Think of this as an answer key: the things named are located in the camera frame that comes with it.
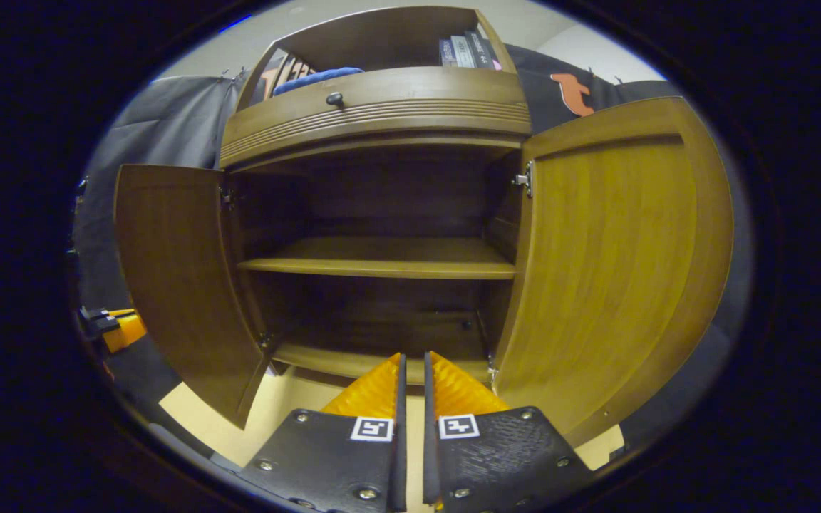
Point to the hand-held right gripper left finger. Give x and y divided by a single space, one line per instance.
401 442

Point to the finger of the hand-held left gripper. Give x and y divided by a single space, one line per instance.
97 320
125 333

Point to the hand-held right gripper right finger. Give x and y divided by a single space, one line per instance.
430 442

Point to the wooden cabinet door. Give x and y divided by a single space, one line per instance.
610 271
175 285

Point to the blue folded towel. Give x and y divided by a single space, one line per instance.
318 77

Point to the wooden drawer with black knob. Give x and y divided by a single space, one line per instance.
417 89

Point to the dark blue book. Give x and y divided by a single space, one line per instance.
446 53

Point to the light grey book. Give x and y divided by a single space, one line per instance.
462 52

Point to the black book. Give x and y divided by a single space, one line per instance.
483 50

